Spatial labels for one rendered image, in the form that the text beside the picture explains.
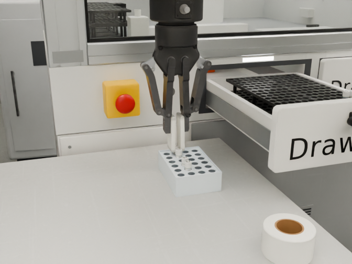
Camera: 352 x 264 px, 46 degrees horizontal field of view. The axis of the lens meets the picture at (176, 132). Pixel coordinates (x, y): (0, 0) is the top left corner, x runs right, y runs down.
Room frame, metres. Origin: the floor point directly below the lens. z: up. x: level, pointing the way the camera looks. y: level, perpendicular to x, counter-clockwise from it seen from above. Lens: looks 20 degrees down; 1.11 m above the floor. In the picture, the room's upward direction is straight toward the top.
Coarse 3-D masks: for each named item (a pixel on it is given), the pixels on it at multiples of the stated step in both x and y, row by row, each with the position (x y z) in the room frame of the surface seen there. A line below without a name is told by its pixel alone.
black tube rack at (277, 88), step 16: (240, 80) 0.92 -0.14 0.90; (256, 80) 0.91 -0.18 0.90; (272, 80) 0.92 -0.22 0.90; (288, 80) 0.91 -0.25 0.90; (304, 80) 0.91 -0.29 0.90; (240, 96) 0.88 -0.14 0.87; (256, 96) 0.79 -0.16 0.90; (272, 96) 0.78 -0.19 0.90; (288, 96) 0.78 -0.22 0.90; (304, 96) 0.78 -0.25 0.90; (320, 96) 0.78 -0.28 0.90
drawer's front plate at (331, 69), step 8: (320, 64) 1.02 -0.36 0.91; (328, 64) 1.01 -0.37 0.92; (336, 64) 1.02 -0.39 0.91; (344, 64) 1.02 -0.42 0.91; (320, 72) 1.02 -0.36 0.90; (328, 72) 1.01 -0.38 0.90; (336, 72) 1.02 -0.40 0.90; (344, 72) 1.03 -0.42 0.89; (328, 80) 1.01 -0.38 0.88; (344, 80) 1.03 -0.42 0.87
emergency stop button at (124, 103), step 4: (120, 96) 0.81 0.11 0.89; (124, 96) 0.81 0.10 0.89; (128, 96) 0.81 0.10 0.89; (116, 100) 0.80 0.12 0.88; (120, 100) 0.80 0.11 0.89; (124, 100) 0.80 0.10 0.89; (128, 100) 0.81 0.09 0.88; (132, 100) 0.81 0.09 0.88; (116, 104) 0.80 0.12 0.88; (120, 104) 0.80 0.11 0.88; (124, 104) 0.80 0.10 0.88; (128, 104) 0.80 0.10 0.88; (132, 104) 0.81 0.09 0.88; (116, 108) 0.80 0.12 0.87; (120, 108) 0.80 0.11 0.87; (124, 108) 0.80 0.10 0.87; (128, 108) 0.80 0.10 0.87; (132, 108) 0.81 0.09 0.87; (120, 112) 0.80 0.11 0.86; (124, 112) 0.80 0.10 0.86; (128, 112) 0.81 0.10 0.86
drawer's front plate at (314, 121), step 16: (272, 112) 0.62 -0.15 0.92; (288, 112) 0.61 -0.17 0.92; (304, 112) 0.62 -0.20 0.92; (320, 112) 0.63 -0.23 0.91; (336, 112) 0.64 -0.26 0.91; (272, 128) 0.62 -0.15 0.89; (288, 128) 0.61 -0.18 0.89; (304, 128) 0.62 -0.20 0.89; (320, 128) 0.63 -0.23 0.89; (336, 128) 0.64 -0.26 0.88; (272, 144) 0.61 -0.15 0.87; (288, 144) 0.61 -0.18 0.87; (320, 144) 0.63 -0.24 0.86; (336, 144) 0.64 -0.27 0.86; (272, 160) 0.61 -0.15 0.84; (288, 160) 0.61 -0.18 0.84; (304, 160) 0.62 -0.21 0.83; (320, 160) 0.63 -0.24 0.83; (336, 160) 0.64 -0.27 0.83
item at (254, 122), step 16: (208, 80) 0.94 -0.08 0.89; (224, 80) 0.96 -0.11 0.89; (320, 80) 0.94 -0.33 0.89; (208, 96) 0.92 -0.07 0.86; (224, 96) 0.84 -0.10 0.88; (224, 112) 0.83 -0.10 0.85; (240, 112) 0.76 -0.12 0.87; (256, 112) 0.71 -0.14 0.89; (240, 128) 0.76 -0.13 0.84; (256, 128) 0.70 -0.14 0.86
